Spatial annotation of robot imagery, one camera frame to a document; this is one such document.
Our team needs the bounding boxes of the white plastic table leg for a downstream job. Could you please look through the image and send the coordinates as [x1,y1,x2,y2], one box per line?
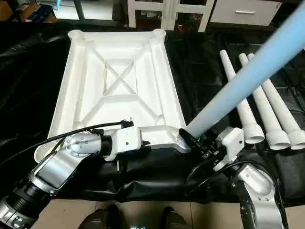
[247,53,305,151]
[177,2,305,149]
[219,50,265,145]
[238,53,291,151]

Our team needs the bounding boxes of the white plastic table top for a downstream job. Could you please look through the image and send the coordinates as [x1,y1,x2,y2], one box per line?
[34,29,192,163]

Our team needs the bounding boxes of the black work mat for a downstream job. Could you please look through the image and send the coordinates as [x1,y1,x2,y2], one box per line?
[0,21,305,207]

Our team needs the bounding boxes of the silver robot right leg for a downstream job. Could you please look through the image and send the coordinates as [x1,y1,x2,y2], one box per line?
[160,206,190,229]

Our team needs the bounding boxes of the white glass door cabinet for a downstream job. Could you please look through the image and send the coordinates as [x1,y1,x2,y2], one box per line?
[126,0,215,33]

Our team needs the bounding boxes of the white drawer unit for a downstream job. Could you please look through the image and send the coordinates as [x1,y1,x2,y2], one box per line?
[210,0,283,27]

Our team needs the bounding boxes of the grey metal pole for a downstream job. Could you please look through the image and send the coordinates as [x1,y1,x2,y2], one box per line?
[74,0,86,20]

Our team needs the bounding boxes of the blue box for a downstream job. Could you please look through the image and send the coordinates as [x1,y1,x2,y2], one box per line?
[23,4,58,23]

